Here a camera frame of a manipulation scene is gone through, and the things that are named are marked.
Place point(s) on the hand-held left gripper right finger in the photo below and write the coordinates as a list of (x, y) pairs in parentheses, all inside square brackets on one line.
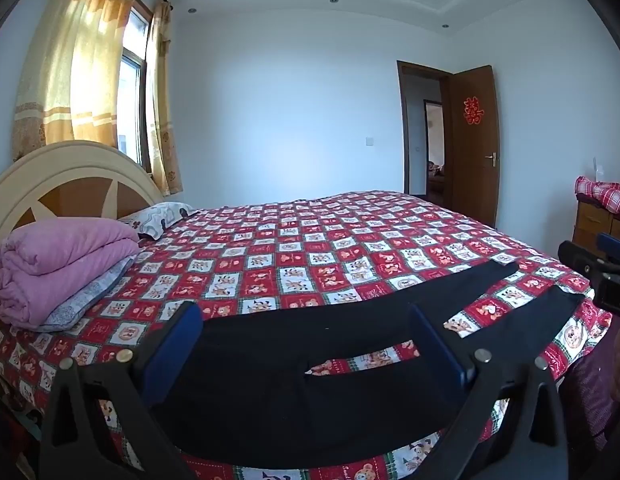
[(440, 355)]

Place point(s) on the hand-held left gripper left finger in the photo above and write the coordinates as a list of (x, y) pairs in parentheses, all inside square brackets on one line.
[(173, 345)]

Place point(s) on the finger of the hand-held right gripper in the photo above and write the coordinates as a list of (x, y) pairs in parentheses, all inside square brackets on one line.
[(580, 257), (615, 247)]

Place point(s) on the black pants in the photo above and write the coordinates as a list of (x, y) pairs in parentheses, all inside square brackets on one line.
[(270, 385)]

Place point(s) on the wooden dresser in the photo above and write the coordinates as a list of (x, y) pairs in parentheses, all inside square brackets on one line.
[(590, 220)]

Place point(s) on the red plaid cloth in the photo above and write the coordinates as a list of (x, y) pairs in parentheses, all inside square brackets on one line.
[(602, 192)]

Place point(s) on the grey folded blanket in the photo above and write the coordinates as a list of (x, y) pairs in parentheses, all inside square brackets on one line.
[(84, 300)]

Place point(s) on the dark purple cloth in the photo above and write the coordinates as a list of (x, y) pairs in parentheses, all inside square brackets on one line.
[(587, 390)]

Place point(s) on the patterned pillow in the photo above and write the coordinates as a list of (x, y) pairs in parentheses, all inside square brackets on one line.
[(159, 215)]

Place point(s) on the pink folded quilt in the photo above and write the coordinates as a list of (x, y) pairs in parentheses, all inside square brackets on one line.
[(54, 270)]

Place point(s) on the brown wooden door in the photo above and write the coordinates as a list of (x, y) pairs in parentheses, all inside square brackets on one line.
[(472, 160)]

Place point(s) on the bed with red patterned sheet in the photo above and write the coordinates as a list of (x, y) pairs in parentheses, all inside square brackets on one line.
[(290, 240)]

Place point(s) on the brown sofa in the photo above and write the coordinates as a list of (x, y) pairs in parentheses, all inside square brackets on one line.
[(435, 169)]

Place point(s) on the red paper door decoration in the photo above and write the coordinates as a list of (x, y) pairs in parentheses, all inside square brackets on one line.
[(473, 110)]

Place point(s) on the cream wooden headboard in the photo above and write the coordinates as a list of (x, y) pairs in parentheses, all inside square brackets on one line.
[(84, 165)]

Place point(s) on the narrow yellow curtain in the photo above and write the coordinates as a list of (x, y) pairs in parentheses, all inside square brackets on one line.
[(162, 110)]

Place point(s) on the window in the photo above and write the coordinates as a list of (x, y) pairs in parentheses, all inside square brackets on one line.
[(134, 110)]

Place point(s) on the wide yellow curtain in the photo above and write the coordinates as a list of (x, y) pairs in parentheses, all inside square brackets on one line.
[(64, 85)]

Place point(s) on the brown door frame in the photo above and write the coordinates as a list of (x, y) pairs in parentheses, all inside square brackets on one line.
[(404, 135)]

